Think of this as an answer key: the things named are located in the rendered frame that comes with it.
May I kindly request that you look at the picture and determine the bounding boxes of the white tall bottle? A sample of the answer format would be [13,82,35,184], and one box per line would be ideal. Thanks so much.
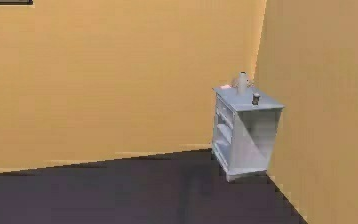
[237,71,249,95]

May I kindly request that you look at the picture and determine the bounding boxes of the pale blue bedside cabinet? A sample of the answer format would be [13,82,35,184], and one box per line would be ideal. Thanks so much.
[210,85,285,183]

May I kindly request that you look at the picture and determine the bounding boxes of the dark framed wall picture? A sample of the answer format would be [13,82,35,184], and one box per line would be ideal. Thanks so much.
[0,0,34,6]

